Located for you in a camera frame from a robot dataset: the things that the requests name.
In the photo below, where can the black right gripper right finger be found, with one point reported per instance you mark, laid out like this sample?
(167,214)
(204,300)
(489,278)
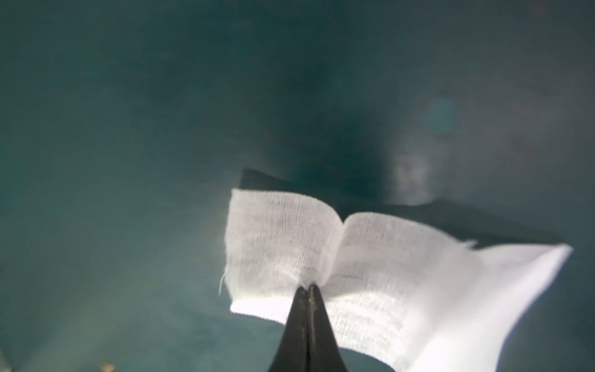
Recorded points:
(323,350)

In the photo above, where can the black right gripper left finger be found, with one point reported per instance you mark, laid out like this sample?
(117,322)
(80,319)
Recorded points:
(293,351)

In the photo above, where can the white gauze wipe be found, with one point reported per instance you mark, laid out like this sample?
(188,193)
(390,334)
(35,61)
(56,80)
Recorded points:
(407,294)

